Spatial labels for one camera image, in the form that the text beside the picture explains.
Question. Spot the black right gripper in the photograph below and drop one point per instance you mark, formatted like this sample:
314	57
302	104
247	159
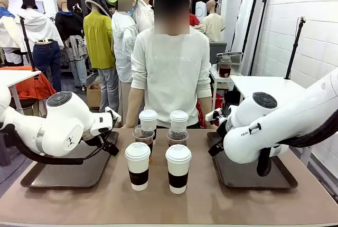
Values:
224	130

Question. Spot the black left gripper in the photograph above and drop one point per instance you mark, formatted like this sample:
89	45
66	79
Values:
97	140

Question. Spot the clear plastic iced coffee cup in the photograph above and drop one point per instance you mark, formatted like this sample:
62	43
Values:
144	134
177	137

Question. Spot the white paper coffee cup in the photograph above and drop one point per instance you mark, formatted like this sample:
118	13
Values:
179	118
178	169
148	118
137	166

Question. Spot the person's right forearm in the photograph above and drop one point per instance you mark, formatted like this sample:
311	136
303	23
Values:
133	108

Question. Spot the person's left forearm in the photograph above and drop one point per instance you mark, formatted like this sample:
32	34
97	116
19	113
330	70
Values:
206	111

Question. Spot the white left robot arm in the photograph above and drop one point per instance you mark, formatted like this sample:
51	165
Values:
66	121

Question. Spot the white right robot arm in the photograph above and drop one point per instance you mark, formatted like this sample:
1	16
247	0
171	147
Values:
277	124

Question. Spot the brown plastic serving tray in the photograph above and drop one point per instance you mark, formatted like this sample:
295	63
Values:
66	177
251	179

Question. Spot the red bag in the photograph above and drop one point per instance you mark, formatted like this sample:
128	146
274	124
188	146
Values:
217	103

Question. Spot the brown cardboard box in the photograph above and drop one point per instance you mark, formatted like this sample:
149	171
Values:
93	97

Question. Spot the small white side table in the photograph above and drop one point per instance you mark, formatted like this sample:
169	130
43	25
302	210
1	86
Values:
219	79

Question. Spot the glass jar red liquid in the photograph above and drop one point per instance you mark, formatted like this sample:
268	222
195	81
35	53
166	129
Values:
225	68

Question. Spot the person in white sweater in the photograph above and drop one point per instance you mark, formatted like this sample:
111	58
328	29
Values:
171	79

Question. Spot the orange cloth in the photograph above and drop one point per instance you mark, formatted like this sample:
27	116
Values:
37	87

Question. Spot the grey cabinet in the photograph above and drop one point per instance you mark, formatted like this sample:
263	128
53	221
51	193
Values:
217	50

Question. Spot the grey plastic stool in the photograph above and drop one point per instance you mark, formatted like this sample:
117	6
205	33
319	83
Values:
4	153

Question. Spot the mannequin in yellow shirt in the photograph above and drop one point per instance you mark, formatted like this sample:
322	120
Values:
99	42

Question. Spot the white table with leg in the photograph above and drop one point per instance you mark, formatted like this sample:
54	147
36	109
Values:
16	76

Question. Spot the mannequin in cream shirt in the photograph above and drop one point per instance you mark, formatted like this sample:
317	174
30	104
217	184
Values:
214	26

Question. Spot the black tripod stand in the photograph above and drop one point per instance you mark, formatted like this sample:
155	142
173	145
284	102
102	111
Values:
294	50
27	45

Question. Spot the mannequin in black jacket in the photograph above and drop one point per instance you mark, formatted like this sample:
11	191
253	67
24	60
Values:
70	26

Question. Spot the person in red shirt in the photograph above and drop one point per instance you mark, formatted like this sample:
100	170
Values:
194	20

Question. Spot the black leaning pole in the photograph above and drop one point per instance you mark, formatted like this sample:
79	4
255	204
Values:
261	21
252	13

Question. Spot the tall mannequin white shirt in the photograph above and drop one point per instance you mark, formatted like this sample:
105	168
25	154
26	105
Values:
144	15

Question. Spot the white tall appliance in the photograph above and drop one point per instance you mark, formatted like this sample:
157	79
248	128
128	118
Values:
201	11

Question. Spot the mannequin with black hat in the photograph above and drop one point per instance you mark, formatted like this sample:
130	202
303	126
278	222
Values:
39	26

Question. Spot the mannequin with blue scarf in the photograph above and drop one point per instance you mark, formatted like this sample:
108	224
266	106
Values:
8	29

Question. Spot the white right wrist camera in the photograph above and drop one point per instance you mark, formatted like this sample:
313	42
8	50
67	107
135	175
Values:
213	114

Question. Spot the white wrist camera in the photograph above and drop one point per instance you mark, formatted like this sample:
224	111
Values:
213	114
113	113

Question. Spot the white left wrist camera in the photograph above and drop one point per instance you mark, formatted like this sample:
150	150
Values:
113	113

